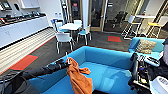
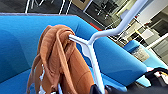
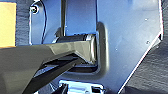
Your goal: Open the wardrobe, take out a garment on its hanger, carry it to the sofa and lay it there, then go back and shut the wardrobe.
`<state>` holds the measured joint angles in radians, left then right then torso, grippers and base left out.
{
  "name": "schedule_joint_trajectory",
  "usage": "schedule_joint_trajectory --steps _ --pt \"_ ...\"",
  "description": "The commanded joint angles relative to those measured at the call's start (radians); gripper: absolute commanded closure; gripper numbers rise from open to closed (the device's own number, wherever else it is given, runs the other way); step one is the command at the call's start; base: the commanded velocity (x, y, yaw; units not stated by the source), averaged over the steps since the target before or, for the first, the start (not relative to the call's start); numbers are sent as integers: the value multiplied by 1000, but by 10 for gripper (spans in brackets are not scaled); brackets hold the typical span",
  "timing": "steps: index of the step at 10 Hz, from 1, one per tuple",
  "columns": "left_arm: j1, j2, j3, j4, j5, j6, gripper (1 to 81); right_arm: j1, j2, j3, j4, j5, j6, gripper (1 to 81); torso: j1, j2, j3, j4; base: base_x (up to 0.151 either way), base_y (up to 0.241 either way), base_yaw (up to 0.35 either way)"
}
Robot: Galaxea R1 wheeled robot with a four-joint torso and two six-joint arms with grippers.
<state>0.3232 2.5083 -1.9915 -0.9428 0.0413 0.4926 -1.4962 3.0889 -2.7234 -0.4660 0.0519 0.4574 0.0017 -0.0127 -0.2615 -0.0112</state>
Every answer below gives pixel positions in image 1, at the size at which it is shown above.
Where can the white clothes hanger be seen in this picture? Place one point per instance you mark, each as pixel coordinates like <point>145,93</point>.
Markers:
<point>67,56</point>

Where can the orange hoodie with white print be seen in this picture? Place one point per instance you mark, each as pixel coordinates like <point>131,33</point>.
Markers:
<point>80,80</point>

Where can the white chair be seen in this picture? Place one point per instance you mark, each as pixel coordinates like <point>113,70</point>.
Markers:
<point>77,22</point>
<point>85,33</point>
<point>57,25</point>
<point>65,37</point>

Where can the white square table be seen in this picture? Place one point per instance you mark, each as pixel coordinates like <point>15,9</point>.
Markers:
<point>70,26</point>

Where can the large blue sofa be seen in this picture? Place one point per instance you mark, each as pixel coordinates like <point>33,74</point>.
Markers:
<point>113,63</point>

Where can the dark glass door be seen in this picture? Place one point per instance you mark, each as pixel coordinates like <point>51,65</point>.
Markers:
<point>75,13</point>

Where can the white kitchen counter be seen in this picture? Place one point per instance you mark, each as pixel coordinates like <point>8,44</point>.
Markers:
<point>20,31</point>

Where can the wood framed glass door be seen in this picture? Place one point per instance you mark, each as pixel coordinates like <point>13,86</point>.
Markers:
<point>98,15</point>

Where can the red door sign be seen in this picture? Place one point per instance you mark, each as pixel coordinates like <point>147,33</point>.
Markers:
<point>75,5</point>

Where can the small blue sofa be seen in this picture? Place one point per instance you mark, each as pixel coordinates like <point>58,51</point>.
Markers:
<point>133,45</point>

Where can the dark office chair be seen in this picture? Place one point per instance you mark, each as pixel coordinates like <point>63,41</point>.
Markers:
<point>120,18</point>

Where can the black equipment cart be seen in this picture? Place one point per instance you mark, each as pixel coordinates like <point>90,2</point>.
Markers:
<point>136,73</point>

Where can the white bar stool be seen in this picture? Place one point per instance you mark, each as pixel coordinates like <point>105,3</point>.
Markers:
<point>130,21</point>

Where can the patterned grey cushion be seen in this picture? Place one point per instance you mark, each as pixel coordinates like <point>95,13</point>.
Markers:
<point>146,46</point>

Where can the black and white controller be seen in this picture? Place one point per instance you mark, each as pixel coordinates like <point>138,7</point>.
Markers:
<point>152,61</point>

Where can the white high table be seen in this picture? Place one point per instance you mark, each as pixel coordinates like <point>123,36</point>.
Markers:
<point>145,16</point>

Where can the white box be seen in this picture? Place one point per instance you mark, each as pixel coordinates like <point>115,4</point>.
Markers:
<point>160,86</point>

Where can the yellow bar stool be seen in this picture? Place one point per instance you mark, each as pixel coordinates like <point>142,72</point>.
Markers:
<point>156,24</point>

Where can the white wall plate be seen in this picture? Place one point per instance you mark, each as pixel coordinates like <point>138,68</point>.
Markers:
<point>56,15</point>
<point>59,15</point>

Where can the white wall cabinet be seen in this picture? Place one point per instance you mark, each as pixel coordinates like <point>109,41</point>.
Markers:
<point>30,4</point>

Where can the dark wall dispenser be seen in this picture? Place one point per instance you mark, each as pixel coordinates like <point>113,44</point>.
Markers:
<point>17,6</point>

